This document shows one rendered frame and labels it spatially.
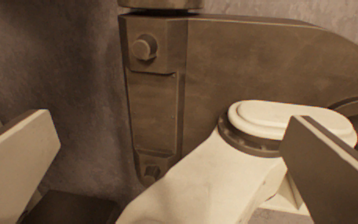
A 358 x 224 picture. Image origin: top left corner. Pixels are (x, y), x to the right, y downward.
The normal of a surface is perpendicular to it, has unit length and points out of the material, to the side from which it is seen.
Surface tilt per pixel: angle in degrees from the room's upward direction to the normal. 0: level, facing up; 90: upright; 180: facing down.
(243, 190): 90
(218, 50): 0
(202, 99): 0
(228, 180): 90
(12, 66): 0
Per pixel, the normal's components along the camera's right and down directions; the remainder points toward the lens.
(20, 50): -0.19, 0.50
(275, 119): 0.03, -0.86
